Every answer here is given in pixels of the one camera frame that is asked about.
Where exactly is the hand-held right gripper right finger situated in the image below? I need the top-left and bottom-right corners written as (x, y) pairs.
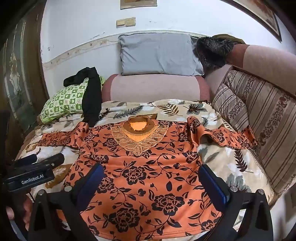
top-left (198, 163), bottom-right (274, 241)

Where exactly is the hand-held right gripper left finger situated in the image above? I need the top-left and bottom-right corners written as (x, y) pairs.
top-left (27, 162), bottom-right (105, 241)

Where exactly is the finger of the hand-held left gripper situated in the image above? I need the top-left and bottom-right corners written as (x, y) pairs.
top-left (9, 154), bottom-right (38, 166)
top-left (35, 153), bottom-right (65, 168)

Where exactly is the orange black floral blouse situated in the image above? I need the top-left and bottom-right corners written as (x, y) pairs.
top-left (37, 115), bottom-right (258, 239)

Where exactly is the person's left hand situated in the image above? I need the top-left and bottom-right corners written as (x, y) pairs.
top-left (5, 199), bottom-right (32, 220)

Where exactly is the beige leaf print blanket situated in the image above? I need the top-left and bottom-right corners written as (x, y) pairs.
top-left (15, 98), bottom-right (273, 241)

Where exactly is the green patterned pillow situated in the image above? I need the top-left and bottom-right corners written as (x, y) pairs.
top-left (40, 75), bottom-right (106, 124)

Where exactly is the black garment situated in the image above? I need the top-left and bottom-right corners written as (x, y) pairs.
top-left (63, 67), bottom-right (103, 128)

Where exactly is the small striped brown cushion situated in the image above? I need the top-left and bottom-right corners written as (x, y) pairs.
top-left (211, 83), bottom-right (250, 133)

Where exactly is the wooden glass door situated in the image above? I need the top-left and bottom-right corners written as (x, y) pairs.
top-left (0, 0), bottom-right (50, 142)

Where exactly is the large striped brown cushion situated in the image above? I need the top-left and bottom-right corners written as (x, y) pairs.
top-left (221, 69), bottom-right (296, 195)

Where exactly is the pink bolster pillow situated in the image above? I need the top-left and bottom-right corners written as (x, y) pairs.
top-left (101, 44), bottom-right (296, 103)

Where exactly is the dark furry cloth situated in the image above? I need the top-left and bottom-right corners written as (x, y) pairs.
top-left (193, 36), bottom-right (237, 70)

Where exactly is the white cloth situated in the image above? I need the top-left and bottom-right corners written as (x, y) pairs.
top-left (118, 32), bottom-right (205, 77)

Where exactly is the olive cloth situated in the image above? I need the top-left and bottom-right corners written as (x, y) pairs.
top-left (211, 34), bottom-right (245, 45)

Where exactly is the large dark framed picture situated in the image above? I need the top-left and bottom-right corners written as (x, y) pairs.
top-left (221, 0), bottom-right (283, 42)

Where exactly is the small framed picture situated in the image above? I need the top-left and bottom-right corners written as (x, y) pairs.
top-left (120, 0), bottom-right (158, 10)

